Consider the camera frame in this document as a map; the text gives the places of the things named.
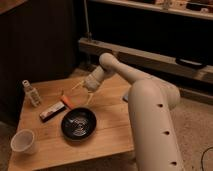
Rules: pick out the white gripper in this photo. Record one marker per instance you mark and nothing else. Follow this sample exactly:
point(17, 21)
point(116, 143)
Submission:
point(92, 82)

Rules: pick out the black and white eraser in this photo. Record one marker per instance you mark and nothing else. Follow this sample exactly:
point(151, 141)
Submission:
point(52, 111)

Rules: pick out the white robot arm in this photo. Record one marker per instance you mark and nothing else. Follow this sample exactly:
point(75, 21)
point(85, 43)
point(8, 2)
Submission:
point(150, 100)

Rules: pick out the wooden folding table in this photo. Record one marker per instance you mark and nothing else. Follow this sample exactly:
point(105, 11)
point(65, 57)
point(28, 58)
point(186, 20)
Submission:
point(112, 134)

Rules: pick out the small clear bottle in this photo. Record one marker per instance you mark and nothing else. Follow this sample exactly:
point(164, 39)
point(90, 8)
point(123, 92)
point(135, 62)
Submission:
point(32, 93)

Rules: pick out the white paper cup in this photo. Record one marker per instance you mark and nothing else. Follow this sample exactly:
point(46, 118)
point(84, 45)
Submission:
point(24, 142)

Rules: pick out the upper wooden shelf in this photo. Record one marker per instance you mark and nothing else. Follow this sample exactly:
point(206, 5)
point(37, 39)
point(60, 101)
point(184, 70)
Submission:
point(177, 7)

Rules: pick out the black frying pan orange handle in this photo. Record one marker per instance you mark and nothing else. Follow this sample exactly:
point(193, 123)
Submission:
point(79, 123)

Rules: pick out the long metal rail shelf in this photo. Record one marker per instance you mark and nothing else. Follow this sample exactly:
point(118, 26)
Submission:
point(146, 59)

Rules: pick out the black handle on rail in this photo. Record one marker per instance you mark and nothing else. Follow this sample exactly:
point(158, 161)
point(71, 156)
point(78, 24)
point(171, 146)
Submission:
point(190, 64)

